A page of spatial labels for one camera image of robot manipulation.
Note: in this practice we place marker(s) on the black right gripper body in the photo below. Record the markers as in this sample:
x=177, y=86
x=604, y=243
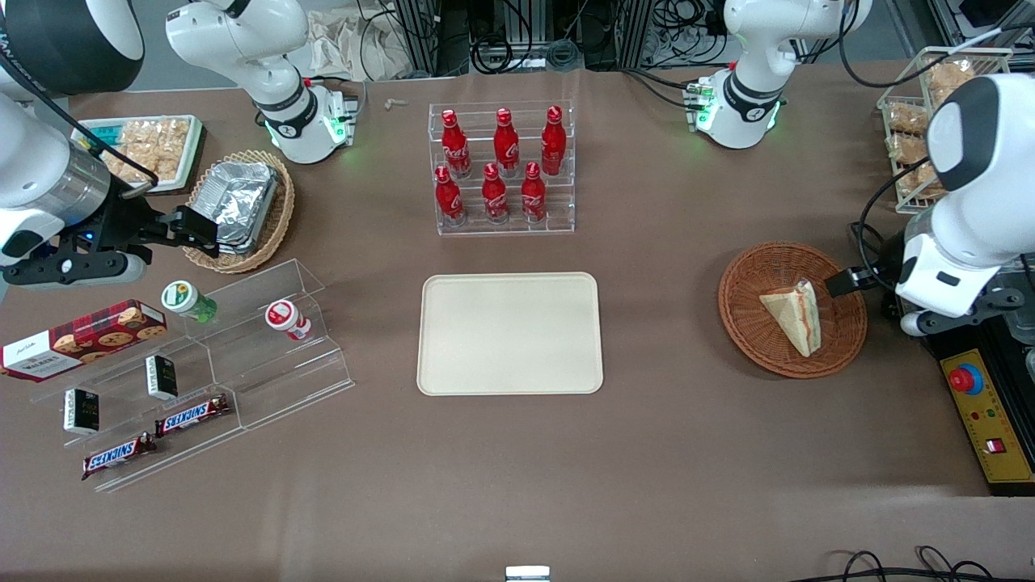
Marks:
x=127, y=221

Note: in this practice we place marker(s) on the triangle sandwich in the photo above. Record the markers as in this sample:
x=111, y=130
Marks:
x=796, y=317

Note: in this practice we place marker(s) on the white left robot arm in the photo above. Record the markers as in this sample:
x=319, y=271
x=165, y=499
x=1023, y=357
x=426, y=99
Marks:
x=986, y=210

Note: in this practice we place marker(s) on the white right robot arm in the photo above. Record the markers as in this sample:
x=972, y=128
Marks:
x=267, y=48

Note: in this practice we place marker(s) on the light oval wicker basket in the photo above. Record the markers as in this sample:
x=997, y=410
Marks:
x=275, y=226

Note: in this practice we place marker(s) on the white tray with snacks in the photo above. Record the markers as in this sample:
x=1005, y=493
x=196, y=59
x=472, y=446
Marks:
x=93, y=129

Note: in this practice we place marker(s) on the round brown wicker basket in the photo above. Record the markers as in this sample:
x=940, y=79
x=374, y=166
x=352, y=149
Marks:
x=752, y=323

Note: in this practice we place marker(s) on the beige plastic tray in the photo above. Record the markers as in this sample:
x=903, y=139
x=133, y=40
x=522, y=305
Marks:
x=509, y=333

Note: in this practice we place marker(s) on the aluminium foil container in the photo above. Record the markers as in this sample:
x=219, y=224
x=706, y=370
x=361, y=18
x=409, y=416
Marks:
x=238, y=202

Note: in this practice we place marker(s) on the green capped drink bottle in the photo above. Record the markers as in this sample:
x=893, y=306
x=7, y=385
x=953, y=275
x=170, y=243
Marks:
x=186, y=299

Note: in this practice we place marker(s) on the bagged fried snack pack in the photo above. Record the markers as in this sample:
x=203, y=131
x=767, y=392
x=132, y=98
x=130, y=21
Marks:
x=154, y=145

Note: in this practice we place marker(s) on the bagged bread pack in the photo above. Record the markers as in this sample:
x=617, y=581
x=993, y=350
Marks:
x=922, y=182
x=948, y=79
x=907, y=118
x=910, y=148

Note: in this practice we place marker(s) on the red tartan cookie box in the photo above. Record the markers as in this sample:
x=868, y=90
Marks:
x=81, y=339

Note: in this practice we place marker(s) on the red capped yoghurt bottle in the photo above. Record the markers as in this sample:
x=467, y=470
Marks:
x=287, y=319

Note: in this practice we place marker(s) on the small black white box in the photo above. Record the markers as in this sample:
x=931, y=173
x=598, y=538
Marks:
x=162, y=377
x=81, y=411

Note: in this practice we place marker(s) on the red emergency stop button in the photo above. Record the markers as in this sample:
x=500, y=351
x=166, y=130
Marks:
x=966, y=380

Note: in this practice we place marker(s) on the clear acrylic tiered shelf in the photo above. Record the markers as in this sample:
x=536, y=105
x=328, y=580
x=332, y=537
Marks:
x=267, y=372

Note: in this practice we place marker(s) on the snickers chocolate bar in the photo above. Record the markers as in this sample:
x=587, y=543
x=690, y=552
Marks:
x=118, y=457
x=192, y=415

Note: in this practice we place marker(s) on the yellow black control box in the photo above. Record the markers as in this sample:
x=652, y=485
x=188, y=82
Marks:
x=990, y=436

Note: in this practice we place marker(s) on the small beige scrap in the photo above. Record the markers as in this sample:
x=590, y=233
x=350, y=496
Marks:
x=396, y=103

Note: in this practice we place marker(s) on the crumpled beige paper bag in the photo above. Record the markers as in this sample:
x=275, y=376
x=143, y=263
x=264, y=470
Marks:
x=348, y=44

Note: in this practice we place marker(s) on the red cola bottle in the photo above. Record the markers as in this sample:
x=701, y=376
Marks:
x=553, y=141
x=506, y=144
x=448, y=198
x=494, y=196
x=533, y=194
x=454, y=145

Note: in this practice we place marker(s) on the clear acrylic bottle rack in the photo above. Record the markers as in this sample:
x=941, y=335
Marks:
x=505, y=228

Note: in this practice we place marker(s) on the aluminium profile frame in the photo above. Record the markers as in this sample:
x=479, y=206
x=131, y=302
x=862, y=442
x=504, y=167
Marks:
x=428, y=32

